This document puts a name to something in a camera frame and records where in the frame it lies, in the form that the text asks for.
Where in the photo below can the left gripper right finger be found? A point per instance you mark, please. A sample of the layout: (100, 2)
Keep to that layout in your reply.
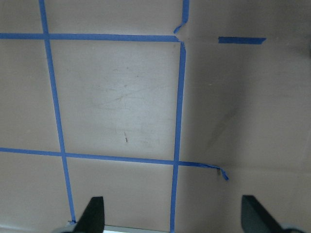
(255, 216)

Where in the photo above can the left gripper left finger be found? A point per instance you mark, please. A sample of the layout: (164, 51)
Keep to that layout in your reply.
(93, 215)

